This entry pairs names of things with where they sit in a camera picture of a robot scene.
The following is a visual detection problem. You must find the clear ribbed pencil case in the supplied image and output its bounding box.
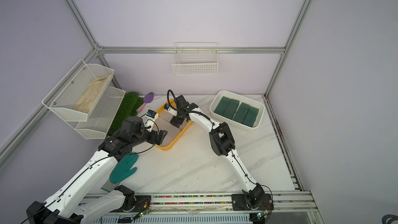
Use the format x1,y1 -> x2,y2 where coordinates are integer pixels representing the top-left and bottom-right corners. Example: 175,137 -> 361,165
161,123 -> 181,147

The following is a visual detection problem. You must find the green pencil case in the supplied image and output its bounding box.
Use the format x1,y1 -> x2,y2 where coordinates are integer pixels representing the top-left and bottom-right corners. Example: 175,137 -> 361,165
223,99 -> 239,119
214,96 -> 231,115
233,103 -> 250,123
243,106 -> 259,128

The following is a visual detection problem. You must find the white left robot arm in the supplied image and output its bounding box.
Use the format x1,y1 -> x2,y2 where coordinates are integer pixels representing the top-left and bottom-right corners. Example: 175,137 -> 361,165
27,117 -> 167,224

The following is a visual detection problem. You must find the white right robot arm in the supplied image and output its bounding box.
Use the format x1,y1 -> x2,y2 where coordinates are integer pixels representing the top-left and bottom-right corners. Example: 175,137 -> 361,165
164,90 -> 274,217

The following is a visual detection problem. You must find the yellow plastic storage box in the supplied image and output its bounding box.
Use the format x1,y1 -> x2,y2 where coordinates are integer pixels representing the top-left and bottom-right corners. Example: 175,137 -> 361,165
155,102 -> 193,151

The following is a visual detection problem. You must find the white plastic storage box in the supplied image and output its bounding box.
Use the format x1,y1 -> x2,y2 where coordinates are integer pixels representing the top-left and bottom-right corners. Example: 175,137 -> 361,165
210,90 -> 265,131

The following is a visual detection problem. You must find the green rubber glove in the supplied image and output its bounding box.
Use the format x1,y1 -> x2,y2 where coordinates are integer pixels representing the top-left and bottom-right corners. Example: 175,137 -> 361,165
109,153 -> 139,184

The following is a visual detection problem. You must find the purple pink toy shovel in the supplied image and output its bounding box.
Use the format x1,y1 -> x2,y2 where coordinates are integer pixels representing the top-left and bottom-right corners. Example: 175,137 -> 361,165
137,92 -> 154,113

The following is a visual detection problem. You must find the green artificial grass roll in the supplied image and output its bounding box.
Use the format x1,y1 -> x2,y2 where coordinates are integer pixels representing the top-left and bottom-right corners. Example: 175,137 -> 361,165
107,92 -> 143,136

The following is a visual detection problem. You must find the beige cloth in shelf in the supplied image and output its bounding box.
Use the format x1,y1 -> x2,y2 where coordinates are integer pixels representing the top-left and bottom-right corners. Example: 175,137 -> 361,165
73,75 -> 110,114

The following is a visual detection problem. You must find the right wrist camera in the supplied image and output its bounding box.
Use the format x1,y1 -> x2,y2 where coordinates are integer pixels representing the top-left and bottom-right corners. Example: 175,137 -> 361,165
164,103 -> 177,116

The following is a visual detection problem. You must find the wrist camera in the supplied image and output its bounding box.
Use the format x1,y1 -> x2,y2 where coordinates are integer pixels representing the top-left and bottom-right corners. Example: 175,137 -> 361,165
164,103 -> 177,116
145,110 -> 159,132

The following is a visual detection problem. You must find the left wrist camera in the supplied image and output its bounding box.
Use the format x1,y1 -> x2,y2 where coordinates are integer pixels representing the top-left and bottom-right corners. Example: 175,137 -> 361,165
145,110 -> 159,132

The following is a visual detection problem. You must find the white wire wall basket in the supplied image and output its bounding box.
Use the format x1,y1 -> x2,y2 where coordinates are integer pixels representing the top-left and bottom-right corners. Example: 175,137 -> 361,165
172,42 -> 219,76

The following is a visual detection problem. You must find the white mesh wall shelf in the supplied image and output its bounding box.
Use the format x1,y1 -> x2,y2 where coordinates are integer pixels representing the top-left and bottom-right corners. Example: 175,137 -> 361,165
42,60 -> 125,140

